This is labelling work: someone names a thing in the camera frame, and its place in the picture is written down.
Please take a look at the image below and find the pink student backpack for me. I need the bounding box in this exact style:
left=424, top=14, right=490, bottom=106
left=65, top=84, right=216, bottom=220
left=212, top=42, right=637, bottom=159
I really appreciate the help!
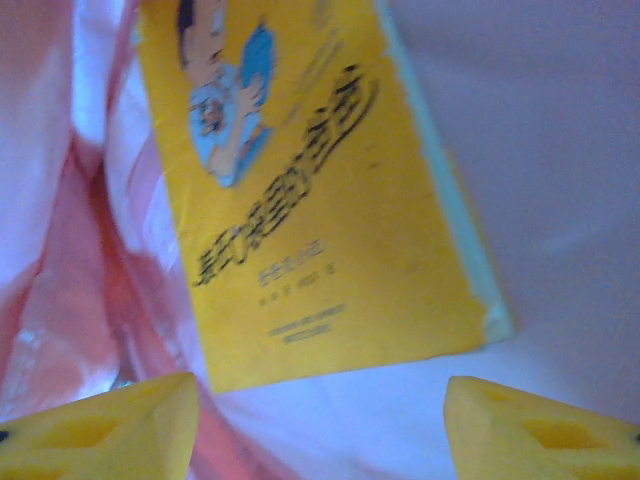
left=0, top=0, right=301, bottom=480

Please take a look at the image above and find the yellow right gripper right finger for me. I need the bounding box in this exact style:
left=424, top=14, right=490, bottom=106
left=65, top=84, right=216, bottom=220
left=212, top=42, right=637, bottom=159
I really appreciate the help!
left=442, top=375, right=640, bottom=480

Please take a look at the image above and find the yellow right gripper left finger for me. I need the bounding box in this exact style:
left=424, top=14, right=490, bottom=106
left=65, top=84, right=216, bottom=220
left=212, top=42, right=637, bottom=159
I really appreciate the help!
left=0, top=372, right=202, bottom=480

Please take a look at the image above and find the yellow cartoon cover book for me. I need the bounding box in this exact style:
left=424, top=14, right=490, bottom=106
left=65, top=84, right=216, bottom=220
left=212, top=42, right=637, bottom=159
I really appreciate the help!
left=133, top=0, right=517, bottom=395

